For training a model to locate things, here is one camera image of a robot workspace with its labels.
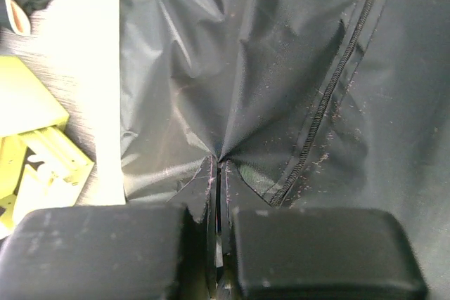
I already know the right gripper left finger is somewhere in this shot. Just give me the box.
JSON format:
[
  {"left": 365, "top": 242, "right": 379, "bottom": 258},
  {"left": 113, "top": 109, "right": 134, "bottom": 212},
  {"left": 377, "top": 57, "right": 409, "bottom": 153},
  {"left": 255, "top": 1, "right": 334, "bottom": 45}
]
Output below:
[{"left": 165, "top": 157, "right": 217, "bottom": 299}]

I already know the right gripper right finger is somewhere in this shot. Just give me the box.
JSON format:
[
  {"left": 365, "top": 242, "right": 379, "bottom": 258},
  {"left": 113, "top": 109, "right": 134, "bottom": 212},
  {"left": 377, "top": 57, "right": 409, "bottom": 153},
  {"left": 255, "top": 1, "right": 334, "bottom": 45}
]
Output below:
[{"left": 219, "top": 160, "right": 246, "bottom": 299}]

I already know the yellow hard-shell suitcase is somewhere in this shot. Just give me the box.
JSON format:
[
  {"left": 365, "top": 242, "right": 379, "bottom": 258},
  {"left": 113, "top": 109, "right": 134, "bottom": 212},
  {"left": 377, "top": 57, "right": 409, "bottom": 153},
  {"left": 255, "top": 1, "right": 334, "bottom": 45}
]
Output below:
[{"left": 52, "top": 0, "right": 450, "bottom": 300}]

